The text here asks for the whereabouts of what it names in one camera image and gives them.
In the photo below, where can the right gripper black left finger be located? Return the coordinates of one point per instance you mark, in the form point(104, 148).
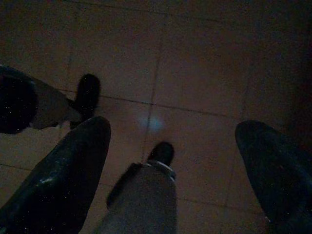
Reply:
point(56, 185)

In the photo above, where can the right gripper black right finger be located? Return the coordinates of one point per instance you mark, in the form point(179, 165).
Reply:
point(280, 182)

